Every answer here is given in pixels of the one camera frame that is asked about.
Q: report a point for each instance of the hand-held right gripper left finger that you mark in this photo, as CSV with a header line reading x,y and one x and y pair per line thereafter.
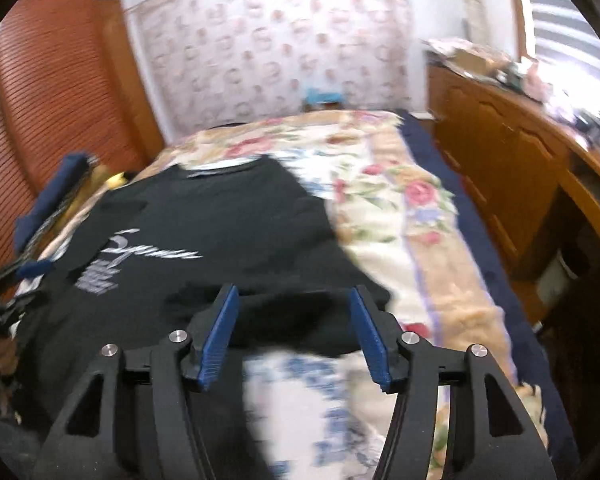
x,y
219,336

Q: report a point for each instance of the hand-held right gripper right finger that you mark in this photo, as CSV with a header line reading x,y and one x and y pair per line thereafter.
x,y
375,341

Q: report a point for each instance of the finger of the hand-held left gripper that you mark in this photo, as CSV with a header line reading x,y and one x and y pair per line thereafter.
x,y
5,305
35,268

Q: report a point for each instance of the black t-shirt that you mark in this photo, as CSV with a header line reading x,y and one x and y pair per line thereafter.
x,y
220,220

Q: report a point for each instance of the navy pillow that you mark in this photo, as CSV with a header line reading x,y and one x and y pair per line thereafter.
x,y
40,215

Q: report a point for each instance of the blue floral white quilt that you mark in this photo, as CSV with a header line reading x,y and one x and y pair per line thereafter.
x,y
310,410

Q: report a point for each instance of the gold cloth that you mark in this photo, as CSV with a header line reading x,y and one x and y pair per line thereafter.
x,y
112,179

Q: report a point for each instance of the rose floral blanket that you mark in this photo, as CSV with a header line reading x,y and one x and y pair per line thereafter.
x,y
380,200

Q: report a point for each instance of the wooden slatted wardrobe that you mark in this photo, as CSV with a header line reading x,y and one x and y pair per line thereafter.
x,y
55,85

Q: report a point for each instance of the white waste bin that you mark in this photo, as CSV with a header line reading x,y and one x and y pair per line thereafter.
x,y
555,277

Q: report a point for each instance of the navy bed sheet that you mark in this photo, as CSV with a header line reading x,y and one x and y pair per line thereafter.
x,y
460,170

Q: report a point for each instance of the wooden cabinet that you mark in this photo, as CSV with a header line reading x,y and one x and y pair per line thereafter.
x,y
490,150

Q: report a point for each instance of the teal storage box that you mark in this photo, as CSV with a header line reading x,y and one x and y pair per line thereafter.
x,y
324,97

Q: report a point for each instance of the cardboard box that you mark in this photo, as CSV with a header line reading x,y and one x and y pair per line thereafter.
x,y
475,62

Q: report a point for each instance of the pink kettle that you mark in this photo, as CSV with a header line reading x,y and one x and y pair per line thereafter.
x,y
535,80

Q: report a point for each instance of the striped window blind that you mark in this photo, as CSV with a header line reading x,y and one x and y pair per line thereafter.
x,y
555,15

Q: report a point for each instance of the circle patterned wall curtain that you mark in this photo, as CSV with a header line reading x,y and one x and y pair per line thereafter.
x,y
280,35

